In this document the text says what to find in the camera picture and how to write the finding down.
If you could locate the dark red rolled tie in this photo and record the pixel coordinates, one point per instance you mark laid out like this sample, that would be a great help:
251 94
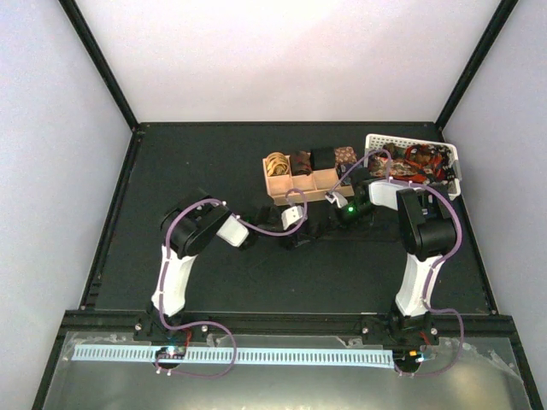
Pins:
300 163

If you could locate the black frame post left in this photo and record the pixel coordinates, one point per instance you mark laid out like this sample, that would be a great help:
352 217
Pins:
86 37

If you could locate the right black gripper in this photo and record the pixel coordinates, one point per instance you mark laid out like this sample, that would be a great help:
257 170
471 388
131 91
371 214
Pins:
339 225

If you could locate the brown patterned rolled tie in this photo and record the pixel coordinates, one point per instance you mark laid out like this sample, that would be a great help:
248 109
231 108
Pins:
345 155

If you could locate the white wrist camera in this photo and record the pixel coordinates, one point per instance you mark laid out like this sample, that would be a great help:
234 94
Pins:
336 199
291 216

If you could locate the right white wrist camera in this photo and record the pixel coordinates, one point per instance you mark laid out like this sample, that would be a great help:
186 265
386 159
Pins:
336 199

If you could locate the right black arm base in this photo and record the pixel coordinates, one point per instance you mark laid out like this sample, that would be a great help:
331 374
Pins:
393 329

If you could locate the black rolled tie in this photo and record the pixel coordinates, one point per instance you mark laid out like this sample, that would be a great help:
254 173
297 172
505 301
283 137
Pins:
322 158

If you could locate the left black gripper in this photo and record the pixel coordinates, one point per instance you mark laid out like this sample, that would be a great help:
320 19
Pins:
293 243

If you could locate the yellow rolled tie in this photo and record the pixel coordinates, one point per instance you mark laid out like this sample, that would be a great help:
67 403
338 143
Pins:
277 164

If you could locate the long black tie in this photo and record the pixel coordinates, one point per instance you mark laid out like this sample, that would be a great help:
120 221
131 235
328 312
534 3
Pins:
368 230

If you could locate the black frame post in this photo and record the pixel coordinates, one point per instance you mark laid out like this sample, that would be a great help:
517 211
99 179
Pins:
86 37
481 50

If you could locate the white plastic basket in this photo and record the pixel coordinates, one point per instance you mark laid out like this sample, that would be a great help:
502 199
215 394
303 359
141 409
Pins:
375 142

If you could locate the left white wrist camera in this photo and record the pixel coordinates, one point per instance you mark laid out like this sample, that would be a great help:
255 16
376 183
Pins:
291 216

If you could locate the black frame post right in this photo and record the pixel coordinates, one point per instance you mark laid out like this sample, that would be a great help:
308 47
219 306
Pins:
481 50

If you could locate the light blue slotted cable duct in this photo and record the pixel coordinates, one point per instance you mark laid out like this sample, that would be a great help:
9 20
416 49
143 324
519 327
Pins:
237 356

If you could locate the pile of patterned ties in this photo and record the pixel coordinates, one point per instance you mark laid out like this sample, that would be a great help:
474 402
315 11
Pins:
421 163

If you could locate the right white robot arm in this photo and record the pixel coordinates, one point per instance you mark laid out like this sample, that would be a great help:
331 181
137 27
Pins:
429 227

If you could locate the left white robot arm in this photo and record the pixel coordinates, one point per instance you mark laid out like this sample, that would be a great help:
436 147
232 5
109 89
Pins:
192 224

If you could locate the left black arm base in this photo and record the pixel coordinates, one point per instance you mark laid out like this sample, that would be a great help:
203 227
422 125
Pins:
149 328

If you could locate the wooden compartment tray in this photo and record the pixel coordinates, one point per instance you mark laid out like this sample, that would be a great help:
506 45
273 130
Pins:
282 189

